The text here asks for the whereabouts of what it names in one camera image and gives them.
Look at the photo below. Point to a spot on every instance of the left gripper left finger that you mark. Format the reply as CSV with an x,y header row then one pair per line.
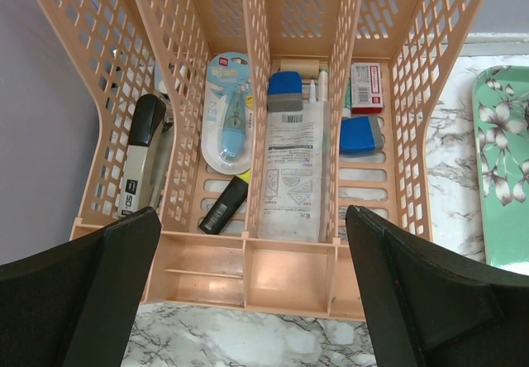
x,y
75,304

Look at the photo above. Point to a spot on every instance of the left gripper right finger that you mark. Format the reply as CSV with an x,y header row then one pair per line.
x,y
428,306

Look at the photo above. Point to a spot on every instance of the green floral tray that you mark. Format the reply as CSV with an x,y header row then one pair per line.
x,y
500,111

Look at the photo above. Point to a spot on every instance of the peach plastic file organizer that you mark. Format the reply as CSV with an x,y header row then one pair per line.
x,y
114,45

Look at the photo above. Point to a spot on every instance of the black white tool in organizer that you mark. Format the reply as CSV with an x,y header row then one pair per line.
x,y
147,158

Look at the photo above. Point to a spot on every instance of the blue tape dispenser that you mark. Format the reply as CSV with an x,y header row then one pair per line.
x,y
360,136

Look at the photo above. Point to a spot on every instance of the clear ruler set packet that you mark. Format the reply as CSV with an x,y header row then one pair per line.
x,y
292,192

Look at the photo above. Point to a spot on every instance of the white blue pack in organizer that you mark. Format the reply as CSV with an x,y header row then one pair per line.
x,y
228,114

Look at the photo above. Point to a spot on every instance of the red white staples box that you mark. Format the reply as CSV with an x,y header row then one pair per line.
x,y
366,88

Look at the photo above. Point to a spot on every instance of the white green glue stick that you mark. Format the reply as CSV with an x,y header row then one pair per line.
x,y
322,84

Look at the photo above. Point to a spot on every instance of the blue eraser box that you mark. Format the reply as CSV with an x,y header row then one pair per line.
x,y
285,92

